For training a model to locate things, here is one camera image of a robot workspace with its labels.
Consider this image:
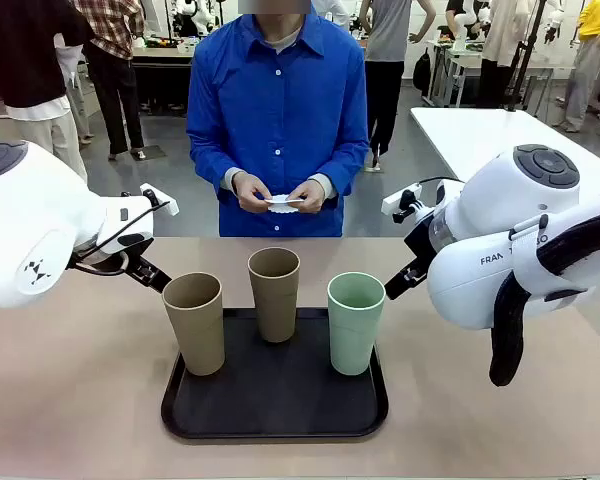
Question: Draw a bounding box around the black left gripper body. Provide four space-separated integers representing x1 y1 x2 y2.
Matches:
121 249 158 288

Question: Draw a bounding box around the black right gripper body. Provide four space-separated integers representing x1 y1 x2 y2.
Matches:
403 212 434 264

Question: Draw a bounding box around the tall brown cup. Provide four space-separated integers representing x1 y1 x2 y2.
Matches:
246 246 302 344
161 271 227 377

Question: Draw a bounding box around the tall mint green cup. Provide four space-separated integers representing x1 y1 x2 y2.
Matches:
326 271 387 376

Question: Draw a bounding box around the white paper doily coaster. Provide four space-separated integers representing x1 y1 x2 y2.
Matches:
264 193 306 217

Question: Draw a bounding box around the person's left forearm blue sleeve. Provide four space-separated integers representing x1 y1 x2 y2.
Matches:
307 134 371 200

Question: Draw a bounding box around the person's right forearm blue sleeve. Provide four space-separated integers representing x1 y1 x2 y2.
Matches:
186 134 247 195

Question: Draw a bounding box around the person's left hand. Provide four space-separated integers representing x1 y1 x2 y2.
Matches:
286 178 329 215

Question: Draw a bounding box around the person's right hand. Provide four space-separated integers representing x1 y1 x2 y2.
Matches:
231 171 274 214

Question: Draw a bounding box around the white background table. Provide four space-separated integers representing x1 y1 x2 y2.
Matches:
409 106 600 196

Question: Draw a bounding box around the black backpack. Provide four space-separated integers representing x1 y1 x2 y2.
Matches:
412 47 433 94

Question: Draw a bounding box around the black plastic tray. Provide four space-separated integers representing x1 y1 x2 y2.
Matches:
160 306 390 442

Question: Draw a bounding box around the grey background desk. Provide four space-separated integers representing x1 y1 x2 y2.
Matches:
426 38 577 109

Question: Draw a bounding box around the person in blue shirt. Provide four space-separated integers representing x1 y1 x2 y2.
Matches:
185 0 372 239

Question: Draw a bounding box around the person in grey shirt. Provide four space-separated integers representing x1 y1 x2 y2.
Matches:
358 0 434 172

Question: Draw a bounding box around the black tripod stand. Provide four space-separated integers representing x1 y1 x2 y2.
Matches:
503 0 549 114

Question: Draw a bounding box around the person in plaid shirt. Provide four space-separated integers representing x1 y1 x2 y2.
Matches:
71 0 147 162

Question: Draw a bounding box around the background workbench with clutter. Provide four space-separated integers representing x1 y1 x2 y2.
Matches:
130 33 204 115

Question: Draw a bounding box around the person in beige coat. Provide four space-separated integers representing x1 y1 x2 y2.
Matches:
478 0 532 110

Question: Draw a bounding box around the person in black top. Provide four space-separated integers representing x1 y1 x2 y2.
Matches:
0 0 95 185

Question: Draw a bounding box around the person in yellow top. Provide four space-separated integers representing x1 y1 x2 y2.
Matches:
553 0 600 134

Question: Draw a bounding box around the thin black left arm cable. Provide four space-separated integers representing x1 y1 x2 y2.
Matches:
68 199 172 277

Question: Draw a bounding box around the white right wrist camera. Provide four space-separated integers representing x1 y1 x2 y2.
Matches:
380 184 424 225

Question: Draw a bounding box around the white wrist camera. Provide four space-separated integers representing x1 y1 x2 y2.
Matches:
380 184 424 225
139 183 180 218

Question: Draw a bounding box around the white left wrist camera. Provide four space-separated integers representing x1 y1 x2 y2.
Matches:
139 183 180 218

